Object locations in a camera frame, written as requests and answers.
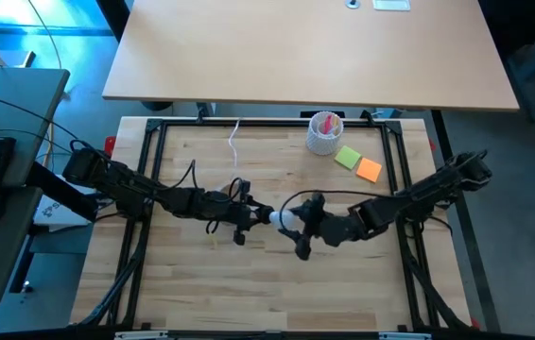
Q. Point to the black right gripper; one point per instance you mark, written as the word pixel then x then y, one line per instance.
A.
pixel 333 229

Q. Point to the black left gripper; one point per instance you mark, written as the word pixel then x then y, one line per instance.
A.
pixel 229 210

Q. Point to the white lightbulb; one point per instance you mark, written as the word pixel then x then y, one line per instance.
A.
pixel 282 218

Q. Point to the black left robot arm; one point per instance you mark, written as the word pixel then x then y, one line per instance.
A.
pixel 130 184

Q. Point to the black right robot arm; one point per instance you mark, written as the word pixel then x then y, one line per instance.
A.
pixel 414 196

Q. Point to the white textured pen cup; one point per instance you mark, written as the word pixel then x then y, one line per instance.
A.
pixel 322 144

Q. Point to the green sticky note pad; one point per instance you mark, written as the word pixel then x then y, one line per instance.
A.
pixel 348 157

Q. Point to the orange sticky note pad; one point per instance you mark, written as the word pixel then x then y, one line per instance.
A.
pixel 369 170

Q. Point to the pink pen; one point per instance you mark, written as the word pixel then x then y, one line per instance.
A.
pixel 329 124

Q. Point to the yellow pen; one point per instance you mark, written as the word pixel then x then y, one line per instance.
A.
pixel 336 125

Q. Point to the red table clamp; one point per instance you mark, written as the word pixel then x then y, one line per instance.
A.
pixel 474 323
pixel 110 145

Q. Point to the light wooden desk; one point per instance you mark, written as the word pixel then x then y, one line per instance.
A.
pixel 296 52

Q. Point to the white printed cardboard box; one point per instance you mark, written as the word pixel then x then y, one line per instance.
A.
pixel 55 212

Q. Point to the white desk outlet plate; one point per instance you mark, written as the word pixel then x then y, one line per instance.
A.
pixel 391 5

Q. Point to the grey side desk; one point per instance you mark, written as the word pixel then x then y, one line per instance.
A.
pixel 12 104

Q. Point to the grey flat box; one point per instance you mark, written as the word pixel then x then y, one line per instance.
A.
pixel 17 57

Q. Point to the black metal table frame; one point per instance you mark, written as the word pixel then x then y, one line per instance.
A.
pixel 272 124

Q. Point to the silver aluminium bracket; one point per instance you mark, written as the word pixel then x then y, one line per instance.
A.
pixel 404 336
pixel 140 335

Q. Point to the black desk bracket bar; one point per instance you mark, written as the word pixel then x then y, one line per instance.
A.
pixel 59 189

